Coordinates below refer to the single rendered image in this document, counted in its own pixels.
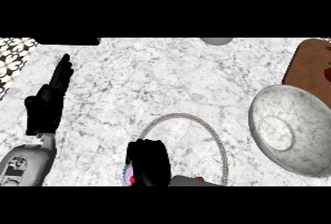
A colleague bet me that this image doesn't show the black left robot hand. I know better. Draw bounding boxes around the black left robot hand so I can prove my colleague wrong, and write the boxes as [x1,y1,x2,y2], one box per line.
[24,53,76,137]

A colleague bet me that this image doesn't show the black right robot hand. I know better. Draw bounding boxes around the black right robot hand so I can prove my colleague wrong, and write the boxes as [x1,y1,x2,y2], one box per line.
[126,138,173,187]

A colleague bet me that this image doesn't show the colourful frosted cupcake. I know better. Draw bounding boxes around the colourful frosted cupcake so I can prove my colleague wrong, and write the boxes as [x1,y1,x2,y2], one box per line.
[120,162,136,186]

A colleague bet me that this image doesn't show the white marble bowl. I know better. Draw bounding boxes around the white marble bowl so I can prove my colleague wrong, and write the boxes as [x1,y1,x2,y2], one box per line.
[247,84,331,179]

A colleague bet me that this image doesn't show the black appliance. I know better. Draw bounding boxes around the black appliance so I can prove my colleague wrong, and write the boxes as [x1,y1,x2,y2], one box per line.
[34,37,102,46]

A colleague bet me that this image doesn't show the grey round object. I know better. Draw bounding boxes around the grey round object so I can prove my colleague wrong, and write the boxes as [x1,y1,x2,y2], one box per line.
[198,37,234,46]

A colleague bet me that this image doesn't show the brown wooden cutting board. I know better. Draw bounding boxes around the brown wooden cutting board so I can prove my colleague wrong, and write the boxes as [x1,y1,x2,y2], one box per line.
[281,38,331,109]

